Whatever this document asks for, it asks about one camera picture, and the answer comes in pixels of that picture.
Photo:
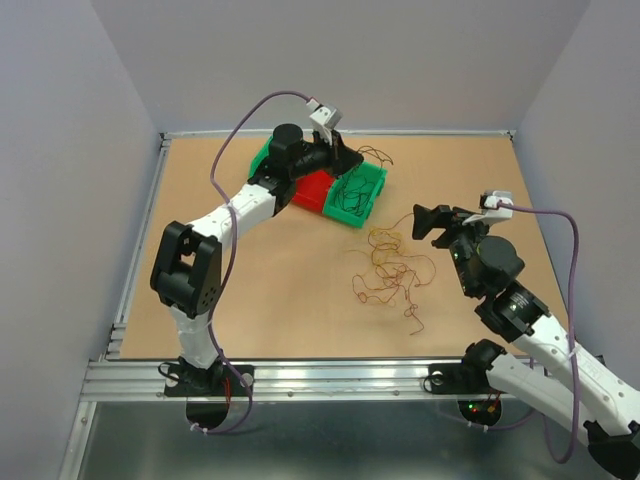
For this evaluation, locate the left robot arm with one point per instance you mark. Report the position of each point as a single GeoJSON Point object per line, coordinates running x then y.
{"type": "Point", "coordinates": [187, 273]}

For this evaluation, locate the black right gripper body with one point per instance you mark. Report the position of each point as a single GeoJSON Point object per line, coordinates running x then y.
{"type": "Point", "coordinates": [463, 239]}

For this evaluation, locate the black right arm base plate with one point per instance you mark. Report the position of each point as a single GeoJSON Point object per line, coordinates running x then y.
{"type": "Point", "coordinates": [456, 379]}

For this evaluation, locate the aluminium front rail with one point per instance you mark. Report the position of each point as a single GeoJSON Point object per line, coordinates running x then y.
{"type": "Point", "coordinates": [277, 380]}

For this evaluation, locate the green far bin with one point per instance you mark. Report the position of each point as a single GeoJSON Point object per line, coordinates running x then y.
{"type": "Point", "coordinates": [261, 166]}

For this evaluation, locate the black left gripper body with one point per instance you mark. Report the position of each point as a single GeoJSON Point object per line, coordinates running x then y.
{"type": "Point", "coordinates": [316, 156]}

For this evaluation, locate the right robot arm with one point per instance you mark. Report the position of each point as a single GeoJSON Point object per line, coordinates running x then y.
{"type": "Point", "coordinates": [576, 390]}

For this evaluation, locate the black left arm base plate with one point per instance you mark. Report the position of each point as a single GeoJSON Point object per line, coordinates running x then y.
{"type": "Point", "coordinates": [185, 380]}

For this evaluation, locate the red middle bin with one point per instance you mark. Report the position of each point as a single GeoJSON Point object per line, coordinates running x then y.
{"type": "Point", "coordinates": [312, 191]}

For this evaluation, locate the green bin near cables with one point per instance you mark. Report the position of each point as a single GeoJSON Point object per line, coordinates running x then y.
{"type": "Point", "coordinates": [352, 197]}

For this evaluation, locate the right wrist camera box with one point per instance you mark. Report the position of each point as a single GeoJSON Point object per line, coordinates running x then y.
{"type": "Point", "coordinates": [495, 208]}

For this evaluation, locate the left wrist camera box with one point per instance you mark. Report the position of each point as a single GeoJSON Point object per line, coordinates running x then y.
{"type": "Point", "coordinates": [322, 116]}

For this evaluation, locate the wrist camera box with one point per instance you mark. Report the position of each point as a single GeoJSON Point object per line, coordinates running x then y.
{"type": "Point", "coordinates": [322, 116]}
{"type": "Point", "coordinates": [495, 208]}

